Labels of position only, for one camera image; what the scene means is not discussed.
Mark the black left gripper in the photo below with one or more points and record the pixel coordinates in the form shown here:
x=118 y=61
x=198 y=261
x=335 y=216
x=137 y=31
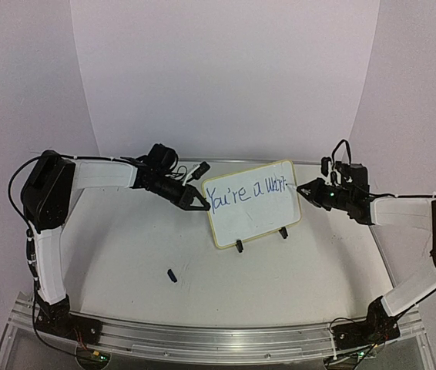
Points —
x=186 y=198

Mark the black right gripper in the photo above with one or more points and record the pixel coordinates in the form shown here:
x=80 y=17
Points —
x=321 y=195

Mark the white whiteboard yellow rim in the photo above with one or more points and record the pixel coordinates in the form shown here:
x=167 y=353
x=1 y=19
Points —
x=252 y=203

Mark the blue marker cap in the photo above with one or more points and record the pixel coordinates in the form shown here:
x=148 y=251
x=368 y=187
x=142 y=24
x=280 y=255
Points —
x=172 y=276

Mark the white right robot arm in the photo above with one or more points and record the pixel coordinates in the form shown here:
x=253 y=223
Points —
x=345 y=187

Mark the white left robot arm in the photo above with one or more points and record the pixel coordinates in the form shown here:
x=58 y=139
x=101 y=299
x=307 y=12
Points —
x=55 y=177

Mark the black right board stand foot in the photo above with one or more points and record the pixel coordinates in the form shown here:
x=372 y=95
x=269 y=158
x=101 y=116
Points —
x=283 y=232

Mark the black board stand foot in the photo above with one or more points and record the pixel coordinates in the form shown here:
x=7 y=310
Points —
x=283 y=232
x=239 y=246

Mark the black left board stand foot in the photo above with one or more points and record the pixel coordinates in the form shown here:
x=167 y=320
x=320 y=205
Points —
x=239 y=246

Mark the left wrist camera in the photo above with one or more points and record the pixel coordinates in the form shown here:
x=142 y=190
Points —
x=196 y=172

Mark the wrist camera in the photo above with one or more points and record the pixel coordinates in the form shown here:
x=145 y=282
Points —
x=328 y=169
x=196 y=172

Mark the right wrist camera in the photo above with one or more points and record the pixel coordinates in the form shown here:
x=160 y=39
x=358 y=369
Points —
x=328 y=169

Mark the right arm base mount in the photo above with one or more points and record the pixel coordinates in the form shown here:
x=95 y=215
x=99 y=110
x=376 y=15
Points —
x=374 y=329

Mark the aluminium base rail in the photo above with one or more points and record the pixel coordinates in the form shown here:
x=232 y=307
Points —
x=132 y=344

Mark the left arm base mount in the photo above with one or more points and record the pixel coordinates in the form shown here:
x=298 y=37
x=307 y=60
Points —
x=57 y=320

